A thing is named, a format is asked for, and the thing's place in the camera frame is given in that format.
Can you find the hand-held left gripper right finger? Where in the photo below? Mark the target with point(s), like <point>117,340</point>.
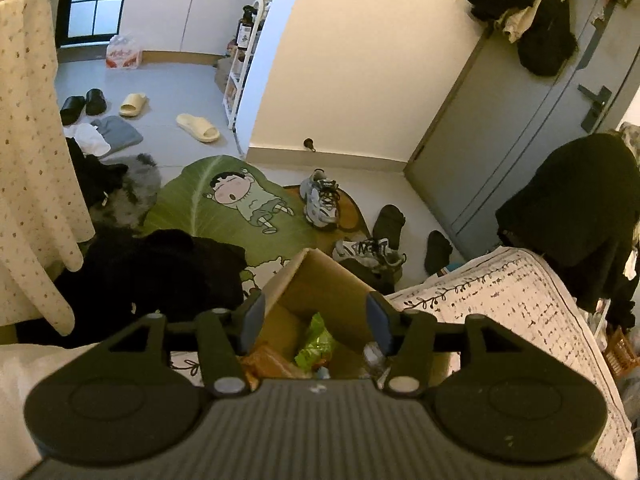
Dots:
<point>378,324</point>

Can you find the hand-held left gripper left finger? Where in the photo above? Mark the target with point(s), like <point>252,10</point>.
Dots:
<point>251,321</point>

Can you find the white grey snack packet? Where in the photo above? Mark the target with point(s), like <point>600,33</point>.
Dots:
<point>376,357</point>

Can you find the yellow orange snack packet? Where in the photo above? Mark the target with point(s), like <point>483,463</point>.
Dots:
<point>270,362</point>

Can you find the green yellow noodle snack packet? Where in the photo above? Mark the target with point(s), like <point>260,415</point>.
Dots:
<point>315,342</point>

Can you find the brown cardboard box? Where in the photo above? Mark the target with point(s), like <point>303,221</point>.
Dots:
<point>320,285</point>

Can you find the blue white snack packet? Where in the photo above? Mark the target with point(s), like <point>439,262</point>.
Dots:
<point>323,373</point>

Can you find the grey white sneaker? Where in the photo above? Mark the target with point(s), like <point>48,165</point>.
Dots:
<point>370,254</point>
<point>321,200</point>

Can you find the black sock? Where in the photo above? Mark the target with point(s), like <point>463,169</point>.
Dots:
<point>389,225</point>
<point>438,252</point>

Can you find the black clothing pile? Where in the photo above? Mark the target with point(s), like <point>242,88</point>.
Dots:
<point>150,275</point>

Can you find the green cartoon floor mat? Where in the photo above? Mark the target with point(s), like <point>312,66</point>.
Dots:
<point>225,200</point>

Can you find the printed bed blanket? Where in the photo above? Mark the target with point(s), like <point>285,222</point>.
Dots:
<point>520,300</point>

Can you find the grey fluffy rug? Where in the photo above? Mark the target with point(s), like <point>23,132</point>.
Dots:
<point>132,190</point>

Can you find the beige slipper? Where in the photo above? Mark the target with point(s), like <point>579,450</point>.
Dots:
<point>133,105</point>
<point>199,127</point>

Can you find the grey door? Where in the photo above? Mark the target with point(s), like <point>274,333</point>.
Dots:
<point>500,135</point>

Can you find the dark coat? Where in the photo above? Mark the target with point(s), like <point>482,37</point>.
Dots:
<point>575,210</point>

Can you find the white bedding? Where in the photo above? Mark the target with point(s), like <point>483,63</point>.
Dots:
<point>35,400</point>

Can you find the white shelf rack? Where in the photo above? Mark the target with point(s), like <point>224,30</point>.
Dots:
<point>240,80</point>

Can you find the white garment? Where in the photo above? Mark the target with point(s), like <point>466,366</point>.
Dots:
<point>90,140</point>

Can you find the orange plastic basket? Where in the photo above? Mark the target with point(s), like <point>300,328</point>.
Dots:
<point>622,352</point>

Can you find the cream dotted cloth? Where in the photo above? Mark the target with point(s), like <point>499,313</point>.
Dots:
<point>35,135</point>

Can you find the dark bottle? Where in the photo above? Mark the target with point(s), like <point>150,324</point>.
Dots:
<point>245,30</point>

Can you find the red white plastic bag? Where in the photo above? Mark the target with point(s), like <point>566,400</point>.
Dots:
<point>122,54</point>

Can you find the white cabinet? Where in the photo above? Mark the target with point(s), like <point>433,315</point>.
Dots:
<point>190,5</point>

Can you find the hanging black clothes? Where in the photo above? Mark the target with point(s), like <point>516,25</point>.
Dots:
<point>540,15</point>

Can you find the dark glass door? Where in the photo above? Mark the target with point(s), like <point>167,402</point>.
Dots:
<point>92,0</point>

